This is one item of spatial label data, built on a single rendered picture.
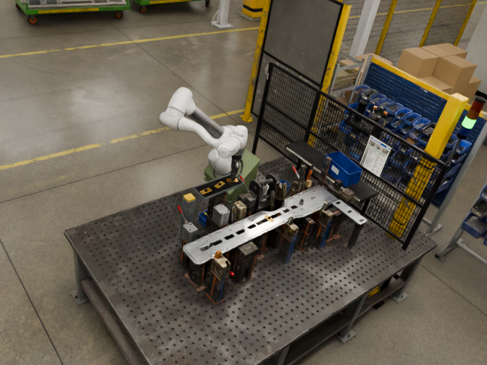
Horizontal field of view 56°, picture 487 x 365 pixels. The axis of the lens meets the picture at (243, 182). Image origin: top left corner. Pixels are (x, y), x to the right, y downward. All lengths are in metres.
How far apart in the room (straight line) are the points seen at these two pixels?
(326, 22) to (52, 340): 4.02
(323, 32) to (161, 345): 3.74
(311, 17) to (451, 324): 3.46
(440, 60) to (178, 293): 5.68
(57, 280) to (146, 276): 1.15
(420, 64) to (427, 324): 4.07
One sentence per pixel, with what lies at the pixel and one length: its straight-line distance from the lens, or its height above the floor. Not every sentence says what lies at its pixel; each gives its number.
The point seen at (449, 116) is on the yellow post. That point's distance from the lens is 3.50.
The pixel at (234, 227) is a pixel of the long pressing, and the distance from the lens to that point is 3.22.
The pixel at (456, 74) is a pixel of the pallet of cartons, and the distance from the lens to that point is 7.53.
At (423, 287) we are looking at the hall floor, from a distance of 4.86.
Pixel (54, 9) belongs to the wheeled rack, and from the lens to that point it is 9.27.
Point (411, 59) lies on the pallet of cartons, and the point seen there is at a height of 0.97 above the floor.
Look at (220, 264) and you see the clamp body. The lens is 2.88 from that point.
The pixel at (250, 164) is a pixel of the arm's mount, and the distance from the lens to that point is 3.85.
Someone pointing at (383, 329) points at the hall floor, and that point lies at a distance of 4.33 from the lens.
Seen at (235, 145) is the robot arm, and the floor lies 1.56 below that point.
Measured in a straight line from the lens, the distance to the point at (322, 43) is 5.38.
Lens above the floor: 3.16
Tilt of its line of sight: 36 degrees down
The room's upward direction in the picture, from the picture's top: 11 degrees clockwise
